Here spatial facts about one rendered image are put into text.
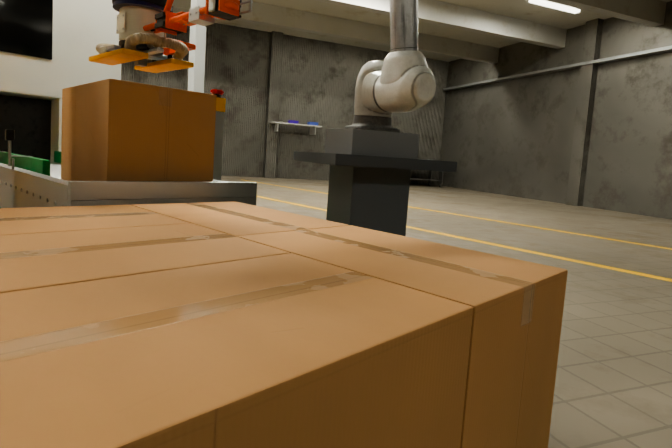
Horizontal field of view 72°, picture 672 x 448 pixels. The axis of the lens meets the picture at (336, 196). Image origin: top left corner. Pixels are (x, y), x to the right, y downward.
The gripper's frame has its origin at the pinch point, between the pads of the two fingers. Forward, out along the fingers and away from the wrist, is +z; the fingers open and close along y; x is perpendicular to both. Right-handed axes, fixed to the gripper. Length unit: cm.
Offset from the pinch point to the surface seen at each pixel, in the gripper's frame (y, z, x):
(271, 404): 59, 67, 106
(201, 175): -11, 57, -28
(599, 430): -65, 119, 105
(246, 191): -27, 62, -21
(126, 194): 21, 63, -21
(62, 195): 38, 64, -29
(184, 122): -2.8, 36.9, -28.4
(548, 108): -1064, -101, -282
